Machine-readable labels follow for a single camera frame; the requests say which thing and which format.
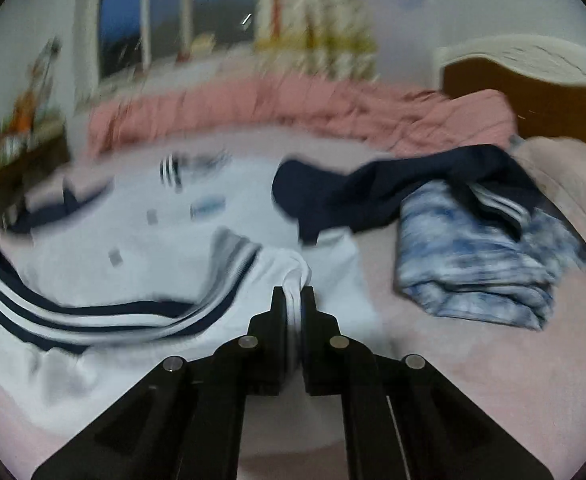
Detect white navy varsity jacket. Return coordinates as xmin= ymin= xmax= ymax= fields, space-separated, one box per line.
xmin=0 ymin=145 xmax=541 ymax=432

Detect blue plaid folded garment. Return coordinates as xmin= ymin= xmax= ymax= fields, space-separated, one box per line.
xmin=394 ymin=181 xmax=586 ymax=330

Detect pink plaid quilt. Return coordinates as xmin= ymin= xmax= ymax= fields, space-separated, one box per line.
xmin=87 ymin=74 xmax=516 ymax=157

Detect pink pillow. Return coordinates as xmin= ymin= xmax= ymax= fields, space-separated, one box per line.
xmin=512 ymin=136 xmax=586 ymax=244

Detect dark wooden desk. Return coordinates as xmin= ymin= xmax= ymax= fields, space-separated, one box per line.
xmin=0 ymin=119 xmax=70 ymax=218

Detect orange plush toy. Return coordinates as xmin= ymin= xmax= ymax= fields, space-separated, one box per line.
xmin=11 ymin=103 xmax=36 ymax=133

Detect white wooden headboard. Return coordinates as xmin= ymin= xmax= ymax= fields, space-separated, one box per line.
xmin=433 ymin=34 xmax=586 ymax=144

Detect white framed window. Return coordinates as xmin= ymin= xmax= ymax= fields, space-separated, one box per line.
xmin=74 ymin=0 xmax=257 ymax=105

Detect tree pattern curtain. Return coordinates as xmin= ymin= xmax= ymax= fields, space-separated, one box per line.
xmin=254 ymin=0 xmax=378 ymax=80

